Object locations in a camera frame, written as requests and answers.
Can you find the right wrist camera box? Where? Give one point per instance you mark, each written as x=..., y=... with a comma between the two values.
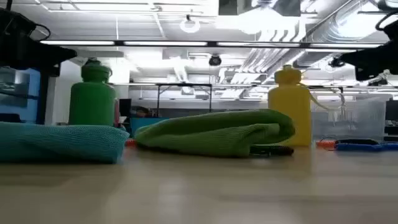
x=392, y=31

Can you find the blue spiral wrist coil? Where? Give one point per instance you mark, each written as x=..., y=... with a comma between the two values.
x=357, y=147
x=390, y=146

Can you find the teal microfibre towel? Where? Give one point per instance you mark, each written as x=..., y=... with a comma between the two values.
x=59, y=143

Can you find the black ceiling dome camera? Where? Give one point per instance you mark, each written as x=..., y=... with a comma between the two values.
x=336, y=62
x=214, y=60

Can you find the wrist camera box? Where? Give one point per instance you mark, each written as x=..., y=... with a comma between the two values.
x=15, y=20
x=392, y=31

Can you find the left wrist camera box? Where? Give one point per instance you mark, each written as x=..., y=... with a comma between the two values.
x=15, y=20

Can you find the magenta sports bottle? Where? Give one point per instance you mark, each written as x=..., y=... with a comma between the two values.
x=117, y=112

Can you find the blue plastic bin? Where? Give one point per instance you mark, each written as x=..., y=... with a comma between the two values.
x=146, y=124

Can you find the green sports bottle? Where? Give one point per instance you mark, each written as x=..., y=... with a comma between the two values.
x=91, y=102

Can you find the clear plastic bin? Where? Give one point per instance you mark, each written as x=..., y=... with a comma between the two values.
x=357, y=118

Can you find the long ceiling light strip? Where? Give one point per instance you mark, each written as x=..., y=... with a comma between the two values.
x=155, y=43

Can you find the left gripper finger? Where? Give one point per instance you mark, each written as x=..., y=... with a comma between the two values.
x=66, y=56

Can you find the blue glass window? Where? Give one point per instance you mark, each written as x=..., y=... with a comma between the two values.
x=31, y=93

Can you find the person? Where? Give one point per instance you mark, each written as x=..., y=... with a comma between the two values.
x=140, y=111

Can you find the black computer monitor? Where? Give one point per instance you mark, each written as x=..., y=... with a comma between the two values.
x=125, y=107

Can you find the black spiral wrist coil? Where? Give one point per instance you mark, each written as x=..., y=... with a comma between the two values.
x=357, y=142
x=273, y=151

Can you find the green microfibre towel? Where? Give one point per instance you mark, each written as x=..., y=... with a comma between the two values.
x=211, y=133

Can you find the yellow sports bottle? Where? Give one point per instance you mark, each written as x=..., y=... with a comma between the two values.
x=289, y=115

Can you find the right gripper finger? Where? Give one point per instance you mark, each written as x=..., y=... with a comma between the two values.
x=354, y=59

